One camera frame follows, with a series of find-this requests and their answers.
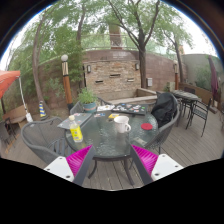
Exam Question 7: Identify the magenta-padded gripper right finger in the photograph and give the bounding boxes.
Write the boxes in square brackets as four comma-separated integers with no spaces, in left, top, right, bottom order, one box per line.
[128,143,184,186]

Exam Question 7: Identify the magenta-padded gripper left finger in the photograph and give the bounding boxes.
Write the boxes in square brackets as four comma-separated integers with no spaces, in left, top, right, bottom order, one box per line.
[43,144,97,187]

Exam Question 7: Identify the yellow-labelled clear drink bottle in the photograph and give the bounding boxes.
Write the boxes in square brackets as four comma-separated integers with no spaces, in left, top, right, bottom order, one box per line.
[68,114,84,144]

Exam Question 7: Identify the flat round red coaster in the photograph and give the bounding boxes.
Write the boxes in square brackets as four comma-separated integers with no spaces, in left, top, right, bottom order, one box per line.
[140,122,154,131]

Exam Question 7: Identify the white ceramic mug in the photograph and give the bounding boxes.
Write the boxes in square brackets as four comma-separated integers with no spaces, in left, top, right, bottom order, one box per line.
[113,115,132,134]

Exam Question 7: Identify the black backpack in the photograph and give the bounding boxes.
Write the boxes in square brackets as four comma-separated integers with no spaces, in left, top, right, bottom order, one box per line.
[150,92,179,129]

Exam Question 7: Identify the black laptop with stickers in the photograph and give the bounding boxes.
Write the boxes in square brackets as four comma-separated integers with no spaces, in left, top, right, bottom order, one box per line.
[111,103,148,116]

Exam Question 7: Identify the white printed booklet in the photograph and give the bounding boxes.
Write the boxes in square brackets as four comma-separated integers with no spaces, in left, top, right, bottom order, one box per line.
[96,104,116,113]

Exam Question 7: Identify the blue yellow striped cone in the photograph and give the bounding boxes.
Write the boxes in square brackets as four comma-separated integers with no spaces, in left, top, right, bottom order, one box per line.
[38,100,48,119]

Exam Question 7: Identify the green plant in teal pot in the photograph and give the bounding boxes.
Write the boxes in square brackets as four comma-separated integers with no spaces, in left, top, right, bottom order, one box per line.
[77,87,99,114]

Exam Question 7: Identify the black metal patio chair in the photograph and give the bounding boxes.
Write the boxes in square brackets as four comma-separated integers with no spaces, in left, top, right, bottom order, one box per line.
[185,98,213,138]
[182,86,197,95]

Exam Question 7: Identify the round dark patio table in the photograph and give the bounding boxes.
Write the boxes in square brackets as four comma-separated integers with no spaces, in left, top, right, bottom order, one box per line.
[171,89,201,116]

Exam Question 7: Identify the wooden bench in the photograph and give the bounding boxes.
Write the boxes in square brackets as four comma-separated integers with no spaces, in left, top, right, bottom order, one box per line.
[3,104,29,126]

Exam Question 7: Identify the dark forked tree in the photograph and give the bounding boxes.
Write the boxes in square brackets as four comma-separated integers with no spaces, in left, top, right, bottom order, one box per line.
[106,0,168,89]

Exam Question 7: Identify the leaning slender tree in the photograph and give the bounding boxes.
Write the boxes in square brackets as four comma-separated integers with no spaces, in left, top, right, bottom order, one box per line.
[31,9,56,116]

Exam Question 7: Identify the closed maroon patio umbrella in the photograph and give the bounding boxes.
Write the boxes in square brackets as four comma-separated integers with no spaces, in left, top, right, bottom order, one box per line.
[208,54,220,104]

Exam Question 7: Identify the orange canopy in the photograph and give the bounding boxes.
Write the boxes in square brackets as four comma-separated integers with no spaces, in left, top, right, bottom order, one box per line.
[0,69,22,100]

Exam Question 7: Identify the wooden globe lamp post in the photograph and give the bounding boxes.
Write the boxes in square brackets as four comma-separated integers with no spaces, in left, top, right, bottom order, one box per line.
[173,59,180,91]
[60,54,75,111]

